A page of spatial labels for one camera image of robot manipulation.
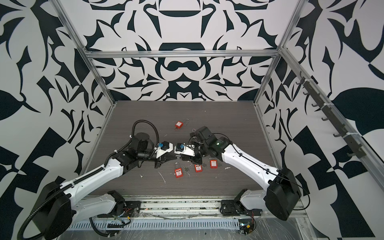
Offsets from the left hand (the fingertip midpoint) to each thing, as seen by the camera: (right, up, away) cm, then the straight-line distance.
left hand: (177, 153), depth 74 cm
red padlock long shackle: (+20, -9, +13) cm, 25 cm away
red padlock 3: (+11, -11, +12) cm, 20 cm away
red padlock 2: (0, -13, +10) cm, 16 cm away
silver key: (+4, -13, +12) cm, 18 cm away
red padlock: (-2, +13, +30) cm, 33 cm away
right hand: (+4, -1, +1) cm, 4 cm away
